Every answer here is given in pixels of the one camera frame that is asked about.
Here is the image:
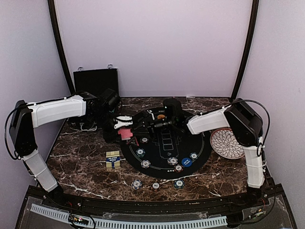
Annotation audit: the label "blue small blind button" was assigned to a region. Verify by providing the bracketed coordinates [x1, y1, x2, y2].
[181, 157, 193, 167]

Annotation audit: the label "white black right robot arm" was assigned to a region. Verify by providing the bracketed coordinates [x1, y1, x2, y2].
[131, 98, 267, 207]

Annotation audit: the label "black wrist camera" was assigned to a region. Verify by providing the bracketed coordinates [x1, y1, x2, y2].
[163, 98, 184, 122]
[99, 88, 121, 111]

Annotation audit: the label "white slotted cable duct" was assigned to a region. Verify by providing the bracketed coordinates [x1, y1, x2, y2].
[30, 204, 227, 229]

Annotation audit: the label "black poker chip case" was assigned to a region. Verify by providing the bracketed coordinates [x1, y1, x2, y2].
[68, 69, 119, 130]

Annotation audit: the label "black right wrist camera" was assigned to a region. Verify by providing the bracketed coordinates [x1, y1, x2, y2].
[163, 98, 184, 122]

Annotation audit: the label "green blue chip stack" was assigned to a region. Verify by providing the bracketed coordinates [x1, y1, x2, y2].
[173, 179, 185, 189]

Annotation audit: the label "green chips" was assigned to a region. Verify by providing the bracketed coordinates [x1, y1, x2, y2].
[135, 148, 145, 158]
[190, 152, 198, 160]

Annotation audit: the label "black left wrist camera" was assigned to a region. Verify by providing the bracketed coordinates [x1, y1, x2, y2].
[99, 88, 121, 111]

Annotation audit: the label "round black poker mat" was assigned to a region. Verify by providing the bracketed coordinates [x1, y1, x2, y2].
[121, 107, 212, 179]

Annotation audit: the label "brown white chip stack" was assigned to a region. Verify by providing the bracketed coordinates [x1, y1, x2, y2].
[151, 182, 160, 191]

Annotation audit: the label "floral patterned ceramic plate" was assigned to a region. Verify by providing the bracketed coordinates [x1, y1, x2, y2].
[210, 127, 244, 159]

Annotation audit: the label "blue gold card box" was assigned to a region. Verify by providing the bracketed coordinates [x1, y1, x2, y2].
[106, 151, 121, 169]

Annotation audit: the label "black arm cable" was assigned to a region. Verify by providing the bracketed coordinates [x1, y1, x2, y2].
[228, 99, 271, 153]
[3, 107, 24, 160]

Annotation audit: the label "orange big blind button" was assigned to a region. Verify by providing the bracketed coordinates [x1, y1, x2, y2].
[157, 114, 165, 119]

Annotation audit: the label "brown chips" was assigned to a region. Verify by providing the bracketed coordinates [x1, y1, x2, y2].
[140, 137, 149, 144]
[174, 164, 183, 173]

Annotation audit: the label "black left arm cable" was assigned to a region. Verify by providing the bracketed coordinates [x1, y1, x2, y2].
[3, 107, 24, 160]

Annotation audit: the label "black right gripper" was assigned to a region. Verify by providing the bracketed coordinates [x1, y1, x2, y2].
[131, 114, 175, 140]

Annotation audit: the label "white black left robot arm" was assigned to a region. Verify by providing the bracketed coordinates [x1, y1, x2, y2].
[9, 89, 132, 208]

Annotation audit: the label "red backed card deck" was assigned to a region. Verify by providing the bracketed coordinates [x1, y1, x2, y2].
[118, 128, 133, 140]

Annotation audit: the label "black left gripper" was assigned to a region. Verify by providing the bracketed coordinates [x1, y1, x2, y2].
[91, 110, 122, 144]

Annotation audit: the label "blue white chip stack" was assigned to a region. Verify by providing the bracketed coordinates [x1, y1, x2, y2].
[132, 179, 142, 190]

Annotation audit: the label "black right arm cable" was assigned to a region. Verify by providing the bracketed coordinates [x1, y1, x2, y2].
[228, 99, 271, 153]

